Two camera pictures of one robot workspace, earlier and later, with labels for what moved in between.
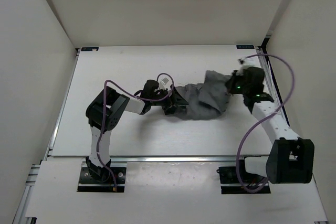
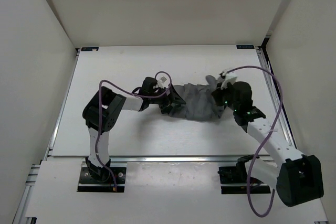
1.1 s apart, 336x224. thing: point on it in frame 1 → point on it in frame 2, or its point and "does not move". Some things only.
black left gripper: [177, 99] does not move
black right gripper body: [238, 85] → [224, 97]
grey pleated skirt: [206, 100] does not move
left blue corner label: [90, 49] does not move
